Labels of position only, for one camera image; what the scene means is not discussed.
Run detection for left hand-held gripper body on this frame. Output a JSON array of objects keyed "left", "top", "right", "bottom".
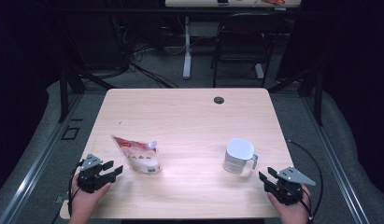
[{"left": 77, "top": 153, "right": 118, "bottom": 194}]

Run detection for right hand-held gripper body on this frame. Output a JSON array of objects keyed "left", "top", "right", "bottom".
[{"left": 263, "top": 166, "right": 317, "bottom": 206}]

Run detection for red and white spout pouch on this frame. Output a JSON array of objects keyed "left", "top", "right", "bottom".
[{"left": 110, "top": 134, "right": 162, "bottom": 175}]

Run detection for white lidded clear container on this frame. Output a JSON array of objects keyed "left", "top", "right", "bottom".
[{"left": 222, "top": 137, "right": 259, "bottom": 175}]

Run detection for person's right hand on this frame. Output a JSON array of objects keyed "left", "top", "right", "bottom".
[{"left": 267, "top": 186, "right": 312, "bottom": 224}]

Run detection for person's left hand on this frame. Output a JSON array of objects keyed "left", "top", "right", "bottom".
[{"left": 68, "top": 175, "right": 113, "bottom": 224}]

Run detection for black metal stand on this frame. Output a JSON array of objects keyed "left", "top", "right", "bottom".
[
  {"left": 267, "top": 66, "right": 324, "bottom": 127},
  {"left": 57, "top": 66, "right": 116, "bottom": 124}
]

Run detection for black folding chair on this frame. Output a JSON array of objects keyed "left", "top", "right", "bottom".
[{"left": 211, "top": 12, "right": 286, "bottom": 89}]

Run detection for white background desk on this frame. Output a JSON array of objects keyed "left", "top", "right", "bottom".
[{"left": 164, "top": 0, "right": 303, "bottom": 80}]

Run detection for left hand-held gripper cable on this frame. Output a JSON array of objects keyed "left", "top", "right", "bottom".
[{"left": 67, "top": 161, "right": 85, "bottom": 217}]

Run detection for hand-held gripper cable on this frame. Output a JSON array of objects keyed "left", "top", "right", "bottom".
[
  {"left": 285, "top": 139, "right": 324, "bottom": 224},
  {"left": 67, "top": 161, "right": 85, "bottom": 217}
]

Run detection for right hand-held gripper cable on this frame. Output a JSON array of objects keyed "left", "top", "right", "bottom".
[{"left": 285, "top": 139, "right": 324, "bottom": 224}]

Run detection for aluminium floor rail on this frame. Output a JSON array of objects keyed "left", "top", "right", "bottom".
[
  {"left": 0, "top": 92, "right": 83, "bottom": 224},
  {"left": 301, "top": 92, "right": 370, "bottom": 224}
]

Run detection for black floor cables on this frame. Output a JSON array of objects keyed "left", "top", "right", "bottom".
[{"left": 127, "top": 43, "right": 179, "bottom": 89}]

